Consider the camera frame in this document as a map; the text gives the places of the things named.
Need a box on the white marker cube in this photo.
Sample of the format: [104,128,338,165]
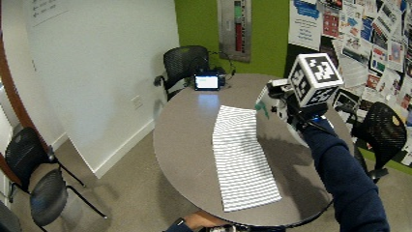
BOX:
[287,52,346,108]

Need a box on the small black tablet screen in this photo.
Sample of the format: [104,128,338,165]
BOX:
[192,72,222,92]

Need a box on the grey striped cloth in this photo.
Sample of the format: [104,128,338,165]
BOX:
[211,104,283,214]

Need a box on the black mesh office chair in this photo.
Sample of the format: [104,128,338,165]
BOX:
[4,127,108,232]
[154,44,212,102]
[351,101,408,184]

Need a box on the white poster with blue shape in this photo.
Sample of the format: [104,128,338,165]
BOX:
[287,0,324,51]

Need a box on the black wristwatch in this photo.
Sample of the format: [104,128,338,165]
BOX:
[172,217,188,229]

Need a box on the black cable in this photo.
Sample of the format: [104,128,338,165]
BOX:
[208,50,239,81]

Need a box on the framed grey wall panel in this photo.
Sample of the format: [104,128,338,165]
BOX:
[216,0,254,64]

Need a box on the wall of paper posters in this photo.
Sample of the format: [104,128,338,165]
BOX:
[319,0,412,112]

